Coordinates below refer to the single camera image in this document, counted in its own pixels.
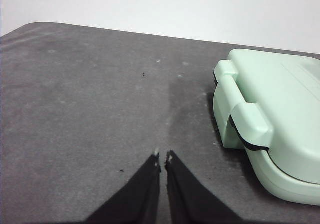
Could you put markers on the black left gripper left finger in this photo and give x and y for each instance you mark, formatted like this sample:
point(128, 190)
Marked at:
point(137, 196)

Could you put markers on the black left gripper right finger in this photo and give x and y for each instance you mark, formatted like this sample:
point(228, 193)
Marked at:
point(190, 199)

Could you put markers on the mint green griddle lid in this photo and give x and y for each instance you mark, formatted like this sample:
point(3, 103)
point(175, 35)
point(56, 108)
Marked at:
point(287, 96)

